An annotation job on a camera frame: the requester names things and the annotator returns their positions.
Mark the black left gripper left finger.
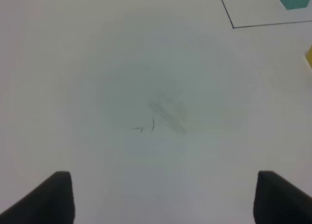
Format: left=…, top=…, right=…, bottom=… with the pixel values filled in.
left=0, top=171, right=75, bottom=224

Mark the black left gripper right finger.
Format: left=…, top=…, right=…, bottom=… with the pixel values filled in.
left=253, top=171, right=312, bottom=224

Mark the yellow cube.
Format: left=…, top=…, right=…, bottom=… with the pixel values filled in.
left=305, top=46, right=312, bottom=68

